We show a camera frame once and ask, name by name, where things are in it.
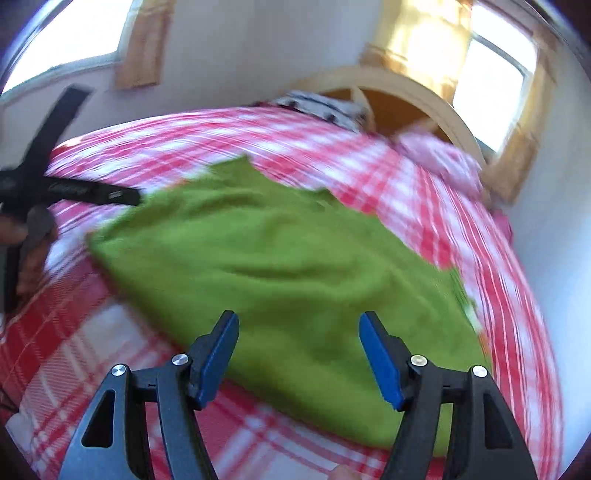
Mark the yellow side window curtain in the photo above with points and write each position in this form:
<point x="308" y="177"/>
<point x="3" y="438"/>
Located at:
<point x="142" y="45"/>

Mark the grey patterned folded blanket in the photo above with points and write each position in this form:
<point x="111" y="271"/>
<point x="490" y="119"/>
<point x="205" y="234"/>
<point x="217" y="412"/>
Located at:
<point x="342" y="113"/>

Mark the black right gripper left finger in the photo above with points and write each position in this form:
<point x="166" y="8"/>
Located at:
<point x="112" y="438"/>

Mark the yellow curtain right of window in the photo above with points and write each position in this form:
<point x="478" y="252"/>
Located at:
<point x="506" y="176"/>

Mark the pink pillow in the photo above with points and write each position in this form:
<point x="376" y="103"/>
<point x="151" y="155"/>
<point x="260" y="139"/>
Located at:
<point x="456" y="168"/>

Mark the red white plaid bedsheet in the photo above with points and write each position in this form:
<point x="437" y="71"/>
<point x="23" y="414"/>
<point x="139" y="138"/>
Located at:
<point x="59" y="347"/>

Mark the pink cloth beside bed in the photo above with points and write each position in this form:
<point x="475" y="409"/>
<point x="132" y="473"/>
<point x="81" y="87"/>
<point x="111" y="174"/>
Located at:
<point x="502" y="222"/>

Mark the cream wooden headboard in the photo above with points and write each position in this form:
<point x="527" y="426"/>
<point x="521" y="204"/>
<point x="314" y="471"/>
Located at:
<point x="395" y="102"/>

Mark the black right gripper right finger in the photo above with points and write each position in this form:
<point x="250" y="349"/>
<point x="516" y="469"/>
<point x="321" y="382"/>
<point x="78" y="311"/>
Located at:
<point x="485" y="440"/>

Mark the green orange striped knit sweater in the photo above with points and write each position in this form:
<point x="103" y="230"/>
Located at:
<point x="299" y="269"/>

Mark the yellow curtain behind headboard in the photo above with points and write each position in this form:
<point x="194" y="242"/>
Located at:
<point x="425" y="40"/>

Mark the person's left hand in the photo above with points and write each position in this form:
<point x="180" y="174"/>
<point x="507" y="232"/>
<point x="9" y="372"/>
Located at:
<point x="25" y="245"/>

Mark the side window frame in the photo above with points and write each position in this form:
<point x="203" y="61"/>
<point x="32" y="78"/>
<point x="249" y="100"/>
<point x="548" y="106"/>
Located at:
<point x="74" y="36"/>

